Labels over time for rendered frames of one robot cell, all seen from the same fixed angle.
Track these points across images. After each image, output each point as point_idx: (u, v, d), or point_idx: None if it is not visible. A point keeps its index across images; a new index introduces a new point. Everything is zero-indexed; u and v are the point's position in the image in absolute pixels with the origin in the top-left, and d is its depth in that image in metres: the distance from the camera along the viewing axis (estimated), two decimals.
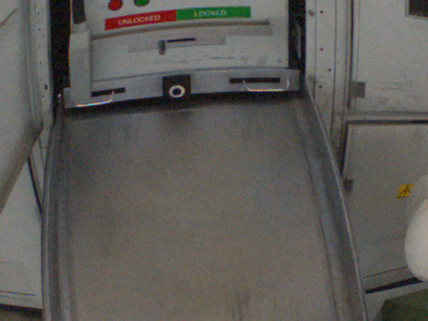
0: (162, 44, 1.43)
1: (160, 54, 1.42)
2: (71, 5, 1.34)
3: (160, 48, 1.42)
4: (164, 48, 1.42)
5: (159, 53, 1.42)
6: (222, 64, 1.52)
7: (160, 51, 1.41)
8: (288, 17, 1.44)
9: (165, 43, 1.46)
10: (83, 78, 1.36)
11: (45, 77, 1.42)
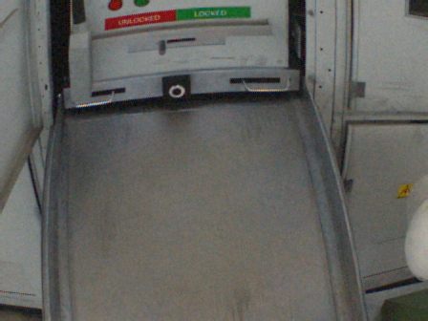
0: (162, 44, 1.43)
1: (160, 54, 1.42)
2: (71, 5, 1.34)
3: (160, 48, 1.42)
4: (164, 48, 1.42)
5: (159, 53, 1.42)
6: (222, 64, 1.52)
7: (160, 51, 1.41)
8: (288, 17, 1.44)
9: (165, 43, 1.46)
10: (83, 78, 1.36)
11: (45, 77, 1.42)
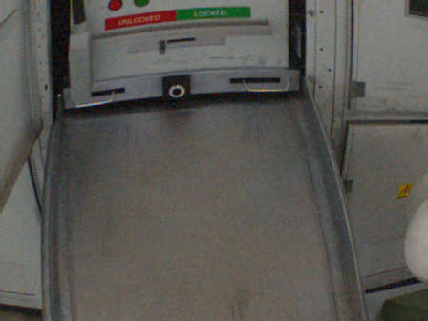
0: (162, 44, 1.43)
1: (160, 54, 1.42)
2: (71, 5, 1.34)
3: (160, 48, 1.42)
4: (164, 48, 1.42)
5: (159, 53, 1.42)
6: (222, 64, 1.52)
7: (160, 51, 1.41)
8: (288, 17, 1.44)
9: (165, 43, 1.46)
10: (83, 78, 1.36)
11: (45, 77, 1.42)
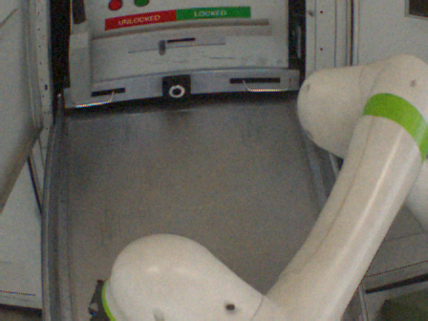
0: (162, 44, 1.43)
1: (160, 54, 1.42)
2: (71, 5, 1.34)
3: (160, 48, 1.42)
4: (164, 48, 1.42)
5: (159, 53, 1.42)
6: (222, 64, 1.52)
7: (160, 51, 1.41)
8: (288, 17, 1.44)
9: (165, 43, 1.46)
10: (83, 78, 1.36)
11: (45, 77, 1.42)
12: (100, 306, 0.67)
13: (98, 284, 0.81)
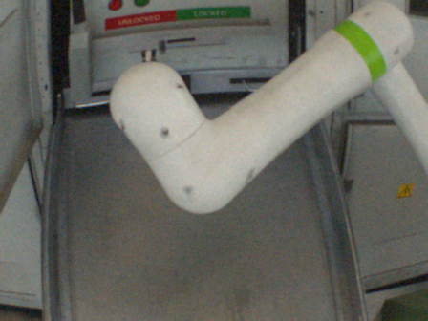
0: (162, 44, 1.43)
1: (160, 54, 1.42)
2: (71, 5, 1.34)
3: (160, 48, 1.42)
4: (164, 48, 1.42)
5: (159, 53, 1.42)
6: (222, 64, 1.52)
7: (160, 51, 1.41)
8: (288, 17, 1.44)
9: (165, 43, 1.46)
10: (83, 78, 1.36)
11: (45, 77, 1.42)
12: None
13: None
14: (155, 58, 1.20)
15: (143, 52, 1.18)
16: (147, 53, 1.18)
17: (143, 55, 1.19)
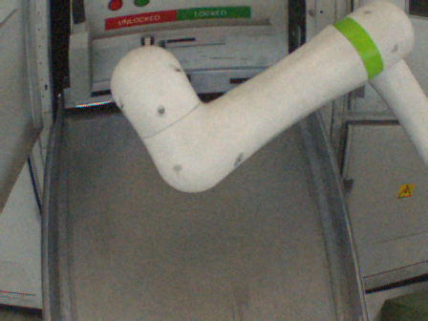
0: (162, 44, 1.43)
1: None
2: (71, 5, 1.34)
3: (160, 48, 1.42)
4: (164, 48, 1.42)
5: None
6: (222, 64, 1.52)
7: None
8: (288, 17, 1.44)
9: (165, 43, 1.46)
10: (83, 78, 1.36)
11: (45, 77, 1.42)
12: None
13: None
14: (153, 46, 1.23)
15: (142, 39, 1.22)
16: (146, 41, 1.22)
17: (142, 43, 1.22)
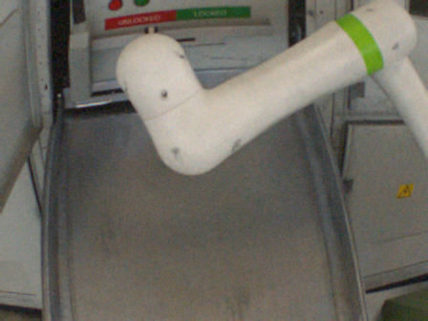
0: None
1: None
2: (71, 5, 1.34)
3: None
4: None
5: None
6: (222, 64, 1.52)
7: None
8: (288, 17, 1.44)
9: None
10: (83, 78, 1.36)
11: (45, 77, 1.42)
12: None
13: None
14: None
15: (146, 29, 1.25)
16: (150, 31, 1.25)
17: (146, 32, 1.25)
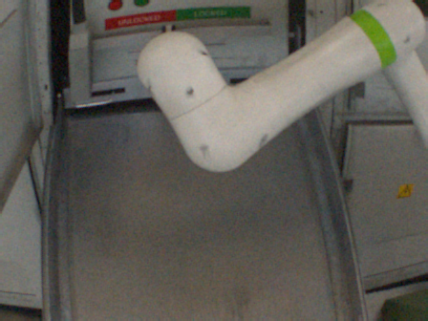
0: None
1: None
2: (71, 5, 1.34)
3: None
4: None
5: None
6: (222, 64, 1.52)
7: None
8: (288, 17, 1.44)
9: None
10: (83, 78, 1.36)
11: (45, 77, 1.42)
12: None
13: None
14: None
15: (163, 27, 1.25)
16: (167, 29, 1.25)
17: (163, 31, 1.25)
